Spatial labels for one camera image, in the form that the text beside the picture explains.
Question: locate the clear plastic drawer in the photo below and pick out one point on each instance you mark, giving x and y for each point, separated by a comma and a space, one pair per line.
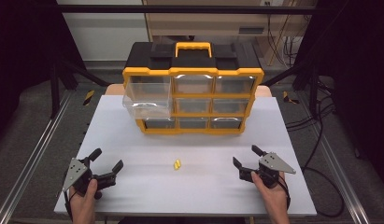
147, 93

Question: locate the set of clear closed drawers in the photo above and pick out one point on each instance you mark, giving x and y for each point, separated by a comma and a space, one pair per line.
192, 84

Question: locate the black horizontal frame bar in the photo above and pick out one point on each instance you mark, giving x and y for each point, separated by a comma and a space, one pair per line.
180, 9

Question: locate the yellow black drawer organizer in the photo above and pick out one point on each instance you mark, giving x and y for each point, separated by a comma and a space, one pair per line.
192, 62

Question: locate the person's right hand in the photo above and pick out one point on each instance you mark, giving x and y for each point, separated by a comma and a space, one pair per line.
273, 199

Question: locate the black yellow hazard tape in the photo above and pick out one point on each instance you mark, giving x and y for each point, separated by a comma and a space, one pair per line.
288, 98
88, 97

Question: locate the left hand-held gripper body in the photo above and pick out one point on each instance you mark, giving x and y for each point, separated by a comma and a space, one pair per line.
76, 172

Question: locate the person's left hand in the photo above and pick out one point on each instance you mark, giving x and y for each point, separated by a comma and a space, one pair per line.
83, 203

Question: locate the aluminium frame rail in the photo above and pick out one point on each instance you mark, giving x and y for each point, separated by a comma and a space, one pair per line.
27, 161
342, 177

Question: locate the black metal frame strut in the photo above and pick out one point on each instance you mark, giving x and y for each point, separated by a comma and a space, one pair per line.
60, 81
305, 77

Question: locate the small yellow plastic piece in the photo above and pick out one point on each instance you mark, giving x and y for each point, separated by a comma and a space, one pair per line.
178, 162
176, 166

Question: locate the black curtain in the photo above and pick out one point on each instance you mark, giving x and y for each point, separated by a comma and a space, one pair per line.
21, 56
358, 77

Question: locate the wooden cabinet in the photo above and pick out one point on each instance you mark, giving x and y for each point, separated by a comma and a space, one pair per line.
211, 25

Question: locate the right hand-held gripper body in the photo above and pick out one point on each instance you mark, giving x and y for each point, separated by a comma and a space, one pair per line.
273, 163

